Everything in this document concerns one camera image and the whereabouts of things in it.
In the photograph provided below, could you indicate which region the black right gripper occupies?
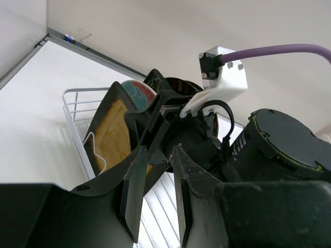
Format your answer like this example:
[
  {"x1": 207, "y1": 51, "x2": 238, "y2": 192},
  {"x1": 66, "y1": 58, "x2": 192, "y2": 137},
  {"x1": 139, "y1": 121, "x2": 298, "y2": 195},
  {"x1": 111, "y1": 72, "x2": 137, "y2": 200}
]
[{"x1": 123, "y1": 89, "x2": 202, "y2": 166}]

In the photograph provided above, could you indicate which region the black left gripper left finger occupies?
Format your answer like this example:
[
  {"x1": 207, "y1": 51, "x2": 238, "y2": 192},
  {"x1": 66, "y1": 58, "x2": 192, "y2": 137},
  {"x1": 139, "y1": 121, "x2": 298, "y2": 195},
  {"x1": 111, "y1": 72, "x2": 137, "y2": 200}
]
[{"x1": 62, "y1": 146, "x2": 147, "y2": 247}]

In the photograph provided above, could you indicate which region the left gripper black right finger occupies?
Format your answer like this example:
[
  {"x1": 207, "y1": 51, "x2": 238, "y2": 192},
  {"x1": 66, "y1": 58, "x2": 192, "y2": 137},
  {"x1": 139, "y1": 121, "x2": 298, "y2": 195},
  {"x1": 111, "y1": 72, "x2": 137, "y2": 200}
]
[{"x1": 172, "y1": 146, "x2": 231, "y2": 247}]

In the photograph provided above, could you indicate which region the red teal round plate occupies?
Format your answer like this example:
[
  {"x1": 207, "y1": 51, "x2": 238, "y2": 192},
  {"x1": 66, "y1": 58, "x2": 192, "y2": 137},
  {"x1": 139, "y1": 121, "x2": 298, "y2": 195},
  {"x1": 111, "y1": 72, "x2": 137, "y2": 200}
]
[{"x1": 121, "y1": 80, "x2": 156, "y2": 111}]

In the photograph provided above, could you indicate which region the clear plastic dish rack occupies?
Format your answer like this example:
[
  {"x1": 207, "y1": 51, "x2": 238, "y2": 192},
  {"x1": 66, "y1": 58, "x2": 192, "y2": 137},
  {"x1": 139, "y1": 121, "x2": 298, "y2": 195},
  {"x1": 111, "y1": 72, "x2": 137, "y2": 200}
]
[{"x1": 62, "y1": 88, "x2": 180, "y2": 247}]

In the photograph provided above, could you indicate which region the round plate black checkered rim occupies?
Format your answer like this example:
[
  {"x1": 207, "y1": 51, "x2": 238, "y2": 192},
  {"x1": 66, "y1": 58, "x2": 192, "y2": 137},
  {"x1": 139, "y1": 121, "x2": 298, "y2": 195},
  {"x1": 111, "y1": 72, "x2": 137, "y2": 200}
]
[{"x1": 165, "y1": 77, "x2": 203, "y2": 96}]

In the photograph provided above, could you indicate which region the square yellow plate dark rim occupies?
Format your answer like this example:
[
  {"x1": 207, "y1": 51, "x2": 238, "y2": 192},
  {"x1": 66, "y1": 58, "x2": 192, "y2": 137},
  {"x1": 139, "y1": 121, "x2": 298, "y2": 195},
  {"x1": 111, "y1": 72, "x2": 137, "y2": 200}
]
[{"x1": 82, "y1": 81, "x2": 166, "y2": 197}]

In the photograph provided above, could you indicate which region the black square floral plate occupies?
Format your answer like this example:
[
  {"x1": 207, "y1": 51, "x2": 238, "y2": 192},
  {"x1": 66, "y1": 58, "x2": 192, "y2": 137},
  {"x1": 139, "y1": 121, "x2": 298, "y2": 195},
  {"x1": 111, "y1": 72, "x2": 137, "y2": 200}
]
[{"x1": 143, "y1": 69, "x2": 171, "y2": 93}]

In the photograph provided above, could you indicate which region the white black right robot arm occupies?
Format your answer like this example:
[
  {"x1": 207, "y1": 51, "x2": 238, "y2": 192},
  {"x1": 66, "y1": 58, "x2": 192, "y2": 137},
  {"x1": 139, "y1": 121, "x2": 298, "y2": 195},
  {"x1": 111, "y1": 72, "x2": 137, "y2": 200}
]
[{"x1": 124, "y1": 90, "x2": 330, "y2": 182}]

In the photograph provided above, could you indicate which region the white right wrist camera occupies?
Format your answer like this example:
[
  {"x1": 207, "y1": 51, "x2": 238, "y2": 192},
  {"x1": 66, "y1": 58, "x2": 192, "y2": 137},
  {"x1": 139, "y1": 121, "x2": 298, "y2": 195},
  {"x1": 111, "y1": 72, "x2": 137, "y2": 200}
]
[{"x1": 179, "y1": 46, "x2": 248, "y2": 118}]

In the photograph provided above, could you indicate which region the aluminium frame rail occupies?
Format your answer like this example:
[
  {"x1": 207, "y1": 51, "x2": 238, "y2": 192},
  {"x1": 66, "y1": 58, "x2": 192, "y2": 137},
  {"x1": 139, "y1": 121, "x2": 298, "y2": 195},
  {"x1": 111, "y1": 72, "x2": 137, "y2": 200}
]
[{"x1": 1, "y1": 27, "x2": 146, "y2": 88}]

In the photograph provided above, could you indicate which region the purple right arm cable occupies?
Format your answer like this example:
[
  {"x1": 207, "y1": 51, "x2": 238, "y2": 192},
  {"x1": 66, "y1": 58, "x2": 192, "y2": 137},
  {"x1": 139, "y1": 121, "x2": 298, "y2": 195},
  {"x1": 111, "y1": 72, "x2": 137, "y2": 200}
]
[{"x1": 219, "y1": 43, "x2": 331, "y2": 65}]

